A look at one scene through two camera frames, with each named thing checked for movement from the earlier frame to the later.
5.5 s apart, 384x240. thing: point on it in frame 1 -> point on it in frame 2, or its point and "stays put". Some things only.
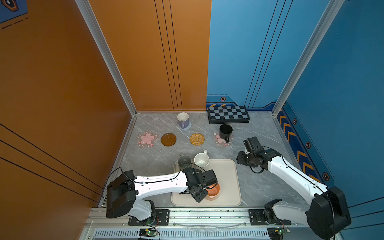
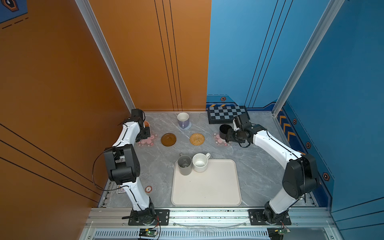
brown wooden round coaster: (168, 139) stays put
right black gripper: (239, 159) -> (229, 136)
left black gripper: (201, 197) -> (146, 134)
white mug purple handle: (183, 120) stays put
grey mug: (184, 161) stays put
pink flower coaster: (219, 141) stays put
